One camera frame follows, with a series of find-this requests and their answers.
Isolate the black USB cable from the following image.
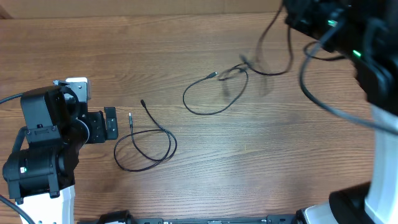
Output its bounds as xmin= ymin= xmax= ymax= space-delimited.
xmin=182 ymin=63 xmax=249 ymax=116

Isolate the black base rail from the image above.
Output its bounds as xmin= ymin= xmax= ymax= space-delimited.
xmin=77 ymin=210 xmax=302 ymax=224

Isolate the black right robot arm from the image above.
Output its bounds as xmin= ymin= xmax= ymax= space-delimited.
xmin=283 ymin=0 xmax=397 ymax=223

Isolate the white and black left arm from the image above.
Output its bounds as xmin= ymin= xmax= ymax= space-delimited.
xmin=1 ymin=86 xmax=118 ymax=223

